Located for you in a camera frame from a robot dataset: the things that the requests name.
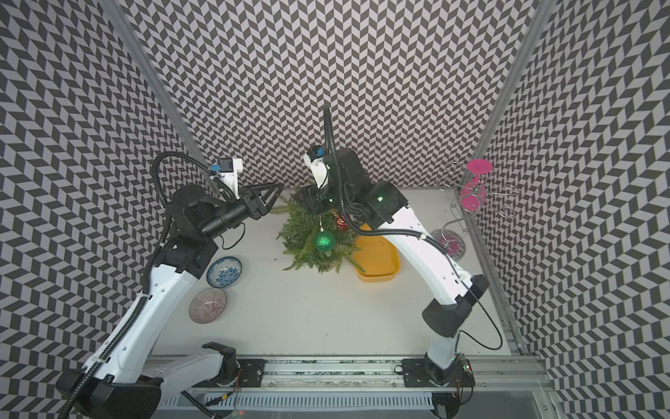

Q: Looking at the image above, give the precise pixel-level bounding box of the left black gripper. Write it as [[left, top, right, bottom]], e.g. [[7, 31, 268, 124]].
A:
[[200, 182, 284, 240]]

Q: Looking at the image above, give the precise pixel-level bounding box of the red faceted ball ornament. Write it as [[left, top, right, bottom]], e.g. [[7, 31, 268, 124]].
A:
[[336, 216, 350, 231]]

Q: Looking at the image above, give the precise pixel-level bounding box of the green glitter ball ornament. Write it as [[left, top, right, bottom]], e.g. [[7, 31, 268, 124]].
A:
[[313, 230, 337, 253]]

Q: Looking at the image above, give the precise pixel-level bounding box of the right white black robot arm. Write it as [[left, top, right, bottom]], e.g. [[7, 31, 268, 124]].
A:
[[298, 145, 489, 387]]

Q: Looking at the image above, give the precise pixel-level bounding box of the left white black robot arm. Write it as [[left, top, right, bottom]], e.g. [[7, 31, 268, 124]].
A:
[[57, 183, 284, 418]]

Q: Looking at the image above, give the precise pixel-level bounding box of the small green christmas tree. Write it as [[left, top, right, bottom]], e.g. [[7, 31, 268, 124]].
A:
[[271, 189, 359, 273]]

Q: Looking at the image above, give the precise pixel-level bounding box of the yellow plastic tray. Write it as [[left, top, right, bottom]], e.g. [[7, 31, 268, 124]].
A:
[[352, 236, 401, 283]]

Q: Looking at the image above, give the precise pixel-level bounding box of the blue patterned bowl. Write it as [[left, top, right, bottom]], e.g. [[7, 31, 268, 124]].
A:
[[207, 257, 243, 288]]

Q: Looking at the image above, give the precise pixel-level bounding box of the pink glass bowl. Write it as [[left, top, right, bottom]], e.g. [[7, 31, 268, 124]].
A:
[[188, 288, 228, 324]]

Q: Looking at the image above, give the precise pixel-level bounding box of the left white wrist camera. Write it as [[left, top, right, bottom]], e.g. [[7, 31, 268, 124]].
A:
[[209, 157, 244, 202]]

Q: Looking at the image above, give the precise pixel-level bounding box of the right black corrugated cable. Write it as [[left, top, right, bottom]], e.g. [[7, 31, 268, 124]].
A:
[[321, 103, 504, 352]]

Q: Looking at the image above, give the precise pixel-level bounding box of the black corrugated cable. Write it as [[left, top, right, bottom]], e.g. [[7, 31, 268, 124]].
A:
[[57, 151, 247, 419], [321, 103, 504, 352]]

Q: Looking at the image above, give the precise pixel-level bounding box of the left black corrugated cable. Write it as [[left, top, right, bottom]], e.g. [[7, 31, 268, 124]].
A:
[[57, 151, 247, 419]]

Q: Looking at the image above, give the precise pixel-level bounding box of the wire stand with pink discs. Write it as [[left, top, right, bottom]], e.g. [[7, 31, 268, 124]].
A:
[[431, 159, 519, 262]]

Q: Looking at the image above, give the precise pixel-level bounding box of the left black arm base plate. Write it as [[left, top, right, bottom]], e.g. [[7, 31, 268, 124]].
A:
[[232, 358, 267, 389]]

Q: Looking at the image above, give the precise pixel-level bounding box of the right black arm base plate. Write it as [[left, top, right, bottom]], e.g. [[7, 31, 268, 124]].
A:
[[400, 357, 476, 389]]

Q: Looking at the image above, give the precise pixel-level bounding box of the aluminium front rail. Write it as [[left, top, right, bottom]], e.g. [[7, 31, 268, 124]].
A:
[[112, 354, 551, 394]]

